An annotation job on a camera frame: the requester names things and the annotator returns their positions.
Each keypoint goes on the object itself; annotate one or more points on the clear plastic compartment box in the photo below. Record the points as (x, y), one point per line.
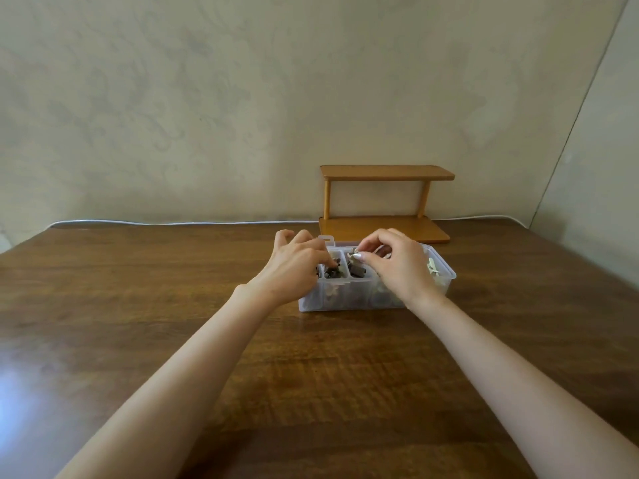
(349, 299)

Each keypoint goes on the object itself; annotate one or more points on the cream hair clip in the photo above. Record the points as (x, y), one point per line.
(432, 268)

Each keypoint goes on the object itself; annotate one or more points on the small wooden shelf rack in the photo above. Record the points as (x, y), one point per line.
(387, 173)

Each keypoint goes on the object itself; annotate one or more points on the person's left hand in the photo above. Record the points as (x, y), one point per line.
(292, 274)

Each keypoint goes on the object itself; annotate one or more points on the brown ribbed claw clip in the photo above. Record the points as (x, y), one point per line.
(358, 270)

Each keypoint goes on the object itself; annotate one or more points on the person's left forearm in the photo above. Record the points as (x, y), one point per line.
(165, 399)

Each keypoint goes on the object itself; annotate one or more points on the person's right forearm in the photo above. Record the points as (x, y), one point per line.
(529, 394)

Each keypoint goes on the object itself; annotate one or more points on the person's right hand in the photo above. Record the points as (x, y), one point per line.
(407, 269)

